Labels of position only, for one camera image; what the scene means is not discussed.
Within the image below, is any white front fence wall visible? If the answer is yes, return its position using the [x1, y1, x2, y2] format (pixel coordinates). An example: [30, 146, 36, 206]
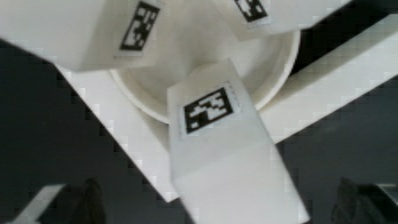
[57, 66, 178, 202]

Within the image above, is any white right fence wall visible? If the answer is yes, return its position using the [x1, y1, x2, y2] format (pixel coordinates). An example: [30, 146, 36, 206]
[261, 14, 398, 143]

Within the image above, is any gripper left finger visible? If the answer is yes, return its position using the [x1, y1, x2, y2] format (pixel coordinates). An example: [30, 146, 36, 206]
[11, 177, 108, 224]

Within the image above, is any white fence wall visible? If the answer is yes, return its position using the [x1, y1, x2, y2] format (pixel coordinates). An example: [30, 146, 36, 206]
[261, 14, 398, 143]
[57, 66, 178, 202]

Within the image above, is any white round stool seat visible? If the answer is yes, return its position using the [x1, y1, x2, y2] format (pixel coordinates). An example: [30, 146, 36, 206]
[112, 0, 300, 123]

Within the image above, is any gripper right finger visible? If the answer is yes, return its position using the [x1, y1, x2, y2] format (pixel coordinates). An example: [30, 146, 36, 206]
[332, 178, 398, 224]

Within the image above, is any white stool leg large tag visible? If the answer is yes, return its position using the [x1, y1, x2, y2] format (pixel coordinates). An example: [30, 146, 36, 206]
[167, 61, 309, 224]

